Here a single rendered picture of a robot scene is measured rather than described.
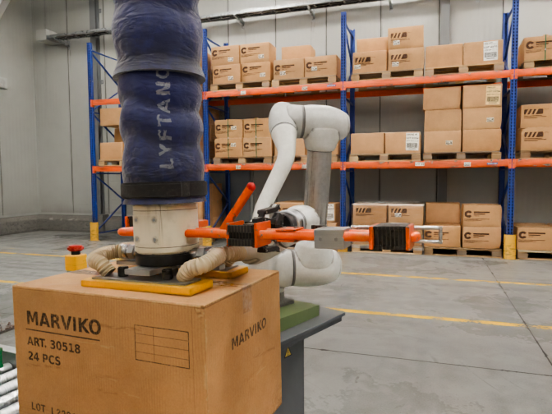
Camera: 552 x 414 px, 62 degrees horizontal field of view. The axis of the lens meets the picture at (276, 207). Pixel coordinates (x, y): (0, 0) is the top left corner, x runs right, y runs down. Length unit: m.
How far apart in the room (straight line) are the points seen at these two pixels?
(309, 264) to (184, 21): 1.10
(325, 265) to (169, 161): 0.98
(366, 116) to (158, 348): 8.83
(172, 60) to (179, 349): 0.68
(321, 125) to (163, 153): 0.82
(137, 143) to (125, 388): 0.58
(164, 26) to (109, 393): 0.89
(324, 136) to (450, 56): 6.72
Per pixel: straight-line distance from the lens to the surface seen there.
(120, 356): 1.19
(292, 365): 2.05
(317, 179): 1.87
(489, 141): 8.31
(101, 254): 1.33
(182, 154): 1.19
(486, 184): 9.59
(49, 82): 13.51
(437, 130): 8.27
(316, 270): 1.94
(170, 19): 1.23
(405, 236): 1.00
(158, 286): 1.14
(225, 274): 1.25
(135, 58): 1.22
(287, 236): 1.07
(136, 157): 1.19
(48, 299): 1.32
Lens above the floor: 1.34
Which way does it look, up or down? 4 degrees down
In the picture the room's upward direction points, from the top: straight up
